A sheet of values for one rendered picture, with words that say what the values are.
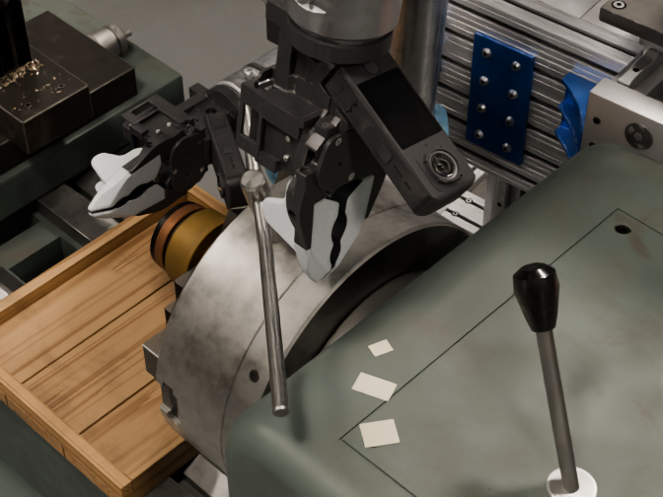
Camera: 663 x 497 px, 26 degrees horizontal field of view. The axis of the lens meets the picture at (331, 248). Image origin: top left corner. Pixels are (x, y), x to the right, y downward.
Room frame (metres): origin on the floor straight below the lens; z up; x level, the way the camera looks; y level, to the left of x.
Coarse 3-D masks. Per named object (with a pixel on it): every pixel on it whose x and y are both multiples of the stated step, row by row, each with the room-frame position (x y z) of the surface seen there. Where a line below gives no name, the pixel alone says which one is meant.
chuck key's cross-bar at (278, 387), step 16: (256, 208) 0.86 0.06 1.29; (256, 224) 0.84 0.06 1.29; (272, 256) 0.80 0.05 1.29; (272, 272) 0.78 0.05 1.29; (272, 288) 0.76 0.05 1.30; (272, 304) 0.75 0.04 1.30; (272, 320) 0.73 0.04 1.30; (272, 336) 0.71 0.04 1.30; (272, 352) 0.69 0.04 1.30; (272, 368) 0.68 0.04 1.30; (272, 384) 0.66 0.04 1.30; (272, 400) 0.65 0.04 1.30
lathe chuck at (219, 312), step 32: (384, 192) 0.96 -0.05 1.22; (224, 256) 0.88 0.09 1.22; (256, 256) 0.87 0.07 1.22; (288, 256) 0.86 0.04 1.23; (192, 288) 0.86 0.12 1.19; (224, 288) 0.85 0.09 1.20; (256, 288) 0.84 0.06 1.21; (288, 288) 0.84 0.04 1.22; (192, 320) 0.84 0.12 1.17; (224, 320) 0.83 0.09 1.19; (256, 320) 0.82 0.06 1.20; (160, 352) 0.84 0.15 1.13; (192, 352) 0.82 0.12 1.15; (224, 352) 0.81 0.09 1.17; (160, 384) 0.83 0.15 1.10; (192, 384) 0.81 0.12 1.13; (224, 384) 0.79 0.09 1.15; (192, 416) 0.80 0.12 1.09; (224, 416) 0.78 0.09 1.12
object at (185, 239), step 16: (176, 208) 1.05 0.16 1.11; (192, 208) 1.05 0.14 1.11; (160, 224) 1.03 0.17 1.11; (176, 224) 1.03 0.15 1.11; (192, 224) 1.02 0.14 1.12; (208, 224) 1.02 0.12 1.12; (160, 240) 1.02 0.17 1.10; (176, 240) 1.01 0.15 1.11; (192, 240) 1.00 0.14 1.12; (208, 240) 1.00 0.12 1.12; (160, 256) 1.01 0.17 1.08; (176, 256) 0.99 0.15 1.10; (192, 256) 0.98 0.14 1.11; (176, 272) 0.99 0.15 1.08
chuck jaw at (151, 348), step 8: (176, 280) 0.96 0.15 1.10; (184, 280) 0.96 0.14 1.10; (176, 288) 0.96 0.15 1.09; (176, 296) 0.96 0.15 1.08; (168, 312) 0.92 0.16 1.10; (160, 336) 0.89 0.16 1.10; (144, 344) 0.88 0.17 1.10; (152, 344) 0.88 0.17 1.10; (160, 344) 0.88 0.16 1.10; (144, 352) 0.88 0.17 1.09; (152, 352) 0.87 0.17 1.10; (152, 360) 0.87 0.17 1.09; (152, 368) 0.87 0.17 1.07; (168, 392) 0.83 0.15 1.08; (168, 400) 0.83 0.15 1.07; (176, 400) 0.83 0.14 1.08; (176, 408) 0.83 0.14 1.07; (176, 416) 0.83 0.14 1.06
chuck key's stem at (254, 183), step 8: (248, 176) 0.87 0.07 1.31; (256, 176) 0.87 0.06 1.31; (264, 176) 0.87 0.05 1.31; (240, 184) 0.87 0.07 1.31; (248, 184) 0.87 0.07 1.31; (256, 184) 0.86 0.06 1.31; (264, 184) 0.87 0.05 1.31; (248, 192) 0.86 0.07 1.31; (256, 192) 0.86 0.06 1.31; (264, 192) 0.87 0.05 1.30; (248, 200) 0.87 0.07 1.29; (272, 232) 0.88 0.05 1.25; (272, 240) 0.88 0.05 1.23; (280, 240) 0.88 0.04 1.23
